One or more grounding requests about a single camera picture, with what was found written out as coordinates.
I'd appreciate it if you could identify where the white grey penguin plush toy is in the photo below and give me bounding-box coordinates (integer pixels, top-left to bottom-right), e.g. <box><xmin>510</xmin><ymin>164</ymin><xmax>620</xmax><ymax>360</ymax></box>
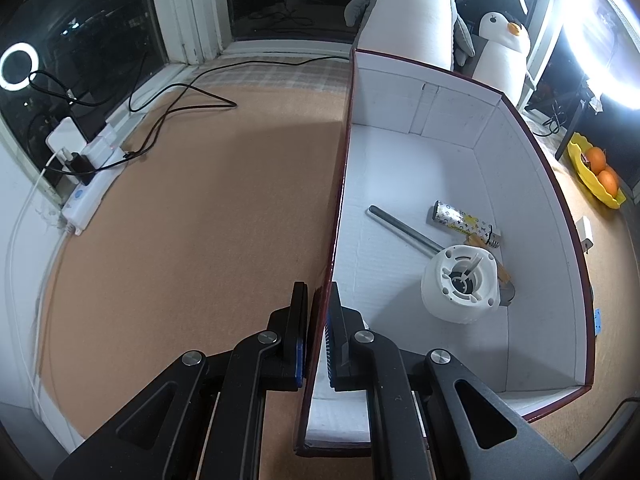
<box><xmin>472</xmin><ymin>11</ymin><xmax>532</xmax><ymax>106</ymax></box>
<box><xmin>344</xmin><ymin>0</ymin><xmax>476</xmax><ymax>72</ymax></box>

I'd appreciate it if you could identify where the white window mullion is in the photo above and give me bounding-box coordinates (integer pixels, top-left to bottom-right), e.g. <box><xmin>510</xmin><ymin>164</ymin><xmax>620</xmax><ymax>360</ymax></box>
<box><xmin>520</xmin><ymin>0</ymin><xmax>558</xmax><ymax>111</ymax></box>
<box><xmin>149</xmin><ymin>0</ymin><xmax>236</xmax><ymax>66</ymax></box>

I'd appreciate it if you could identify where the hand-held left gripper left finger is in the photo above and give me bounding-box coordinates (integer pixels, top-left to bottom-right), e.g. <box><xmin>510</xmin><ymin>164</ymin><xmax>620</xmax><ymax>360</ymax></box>
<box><xmin>52</xmin><ymin>281</ymin><xmax>312</xmax><ymax>480</ymax></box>

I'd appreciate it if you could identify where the white patterned lighter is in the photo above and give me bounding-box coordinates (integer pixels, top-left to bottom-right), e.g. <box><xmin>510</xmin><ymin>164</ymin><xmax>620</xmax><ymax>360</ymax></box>
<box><xmin>426</xmin><ymin>200</ymin><xmax>503</xmax><ymax>250</ymax></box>

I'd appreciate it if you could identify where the plaid cloth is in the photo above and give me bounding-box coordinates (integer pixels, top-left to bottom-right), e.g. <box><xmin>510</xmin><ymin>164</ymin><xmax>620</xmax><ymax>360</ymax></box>
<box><xmin>192</xmin><ymin>55</ymin><xmax>353</xmax><ymax>111</ymax></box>

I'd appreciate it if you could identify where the long black cable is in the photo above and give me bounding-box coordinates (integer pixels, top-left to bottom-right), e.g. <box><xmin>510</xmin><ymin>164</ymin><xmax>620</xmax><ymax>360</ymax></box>
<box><xmin>120</xmin><ymin>55</ymin><xmax>353</xmax><ymax>161</ymax></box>

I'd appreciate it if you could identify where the white charger block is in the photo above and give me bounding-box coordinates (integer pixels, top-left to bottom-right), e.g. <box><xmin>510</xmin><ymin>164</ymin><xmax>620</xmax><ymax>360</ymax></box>
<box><xmin>46</xmin><ymin>117</ymin><xmax>87</xmax><ymax>157</ymax></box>

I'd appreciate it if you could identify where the looped black cable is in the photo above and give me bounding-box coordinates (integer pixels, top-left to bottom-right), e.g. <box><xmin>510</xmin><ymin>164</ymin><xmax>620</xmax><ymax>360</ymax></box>
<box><xmin>27</xmin><ymin>71</ymin><xmax>108</xmax><ymax>108</ymax></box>

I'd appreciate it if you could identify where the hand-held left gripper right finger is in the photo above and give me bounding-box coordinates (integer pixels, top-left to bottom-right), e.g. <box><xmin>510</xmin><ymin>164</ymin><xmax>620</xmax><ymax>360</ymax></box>
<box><xmin>322</xmin><ymin>281</ymin><xmax>581</xmax><ymax>480</ymax></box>

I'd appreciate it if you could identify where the white wall charger adapter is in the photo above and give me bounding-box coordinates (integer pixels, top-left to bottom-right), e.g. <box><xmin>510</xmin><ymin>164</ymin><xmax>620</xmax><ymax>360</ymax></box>
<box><xmin>575</xmin><ymin>216</ymin><xmax>595</xmax><ymax>253</ymax></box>

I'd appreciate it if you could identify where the white plug-in device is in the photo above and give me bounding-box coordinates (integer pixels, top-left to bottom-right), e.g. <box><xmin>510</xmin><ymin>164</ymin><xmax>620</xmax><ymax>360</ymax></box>
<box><xmin>421</xmin><ymin>244</ymin><xmax>516</xmax><ymax>325</ymax></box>

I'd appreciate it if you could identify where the black stand pole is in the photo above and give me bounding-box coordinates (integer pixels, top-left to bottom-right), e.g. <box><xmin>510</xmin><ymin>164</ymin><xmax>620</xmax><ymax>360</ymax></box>
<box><xmin>555</xmin><ymin>100</ymin><xmax>588</xmax><ymax>161</ymax></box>

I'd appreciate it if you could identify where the black plug adapter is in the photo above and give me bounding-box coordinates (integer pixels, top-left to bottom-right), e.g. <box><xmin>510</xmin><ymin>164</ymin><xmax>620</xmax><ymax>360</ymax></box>
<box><xmin>67</xmin><ymin>152</ymin><xmax>96</xmax><ymax>186</ymax></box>

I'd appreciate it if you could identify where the yellow leaf-shaped tray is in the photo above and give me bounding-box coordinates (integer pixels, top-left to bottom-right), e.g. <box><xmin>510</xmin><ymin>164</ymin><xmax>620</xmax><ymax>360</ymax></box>
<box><xmin>566</xmin><ymin>132</ymin><xmax>628</xmax><ymax>209</ymax></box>

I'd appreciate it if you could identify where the white ring light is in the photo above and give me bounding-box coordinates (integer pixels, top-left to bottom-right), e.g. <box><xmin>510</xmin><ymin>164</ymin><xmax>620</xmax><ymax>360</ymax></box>
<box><xmin>560</xmin><ymin>0</ymin><xmax>640</xmax><ymax>111</ymax></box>

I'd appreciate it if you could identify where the grey metal rod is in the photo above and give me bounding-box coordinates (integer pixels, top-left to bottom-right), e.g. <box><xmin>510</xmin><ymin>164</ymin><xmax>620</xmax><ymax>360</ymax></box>
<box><xmin>368</xmin><ymin>205</ymin><xmax>446</xmax><ymax>256</ymax></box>

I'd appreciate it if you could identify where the red cardboard box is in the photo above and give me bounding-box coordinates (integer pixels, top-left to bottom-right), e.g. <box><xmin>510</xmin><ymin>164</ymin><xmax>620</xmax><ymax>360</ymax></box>
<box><xmin>292</xmin><ymin>46</ymin><xmax>598</xmax><ymax>458</ymax></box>

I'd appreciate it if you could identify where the white power strip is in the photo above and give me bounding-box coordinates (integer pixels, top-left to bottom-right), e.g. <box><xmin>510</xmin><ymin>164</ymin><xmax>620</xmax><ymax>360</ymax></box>
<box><xmin>62</xmin><ymin>120</ymin><xmax>126</xmax><ymax>235</ymax></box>

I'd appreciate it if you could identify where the tan felt blanket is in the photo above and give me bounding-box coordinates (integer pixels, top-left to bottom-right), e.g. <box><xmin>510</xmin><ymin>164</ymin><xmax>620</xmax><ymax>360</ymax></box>
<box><xmin>37</xmin><ymin>80</ymin><xmax>640</xmax><ymax>480</ymax></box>

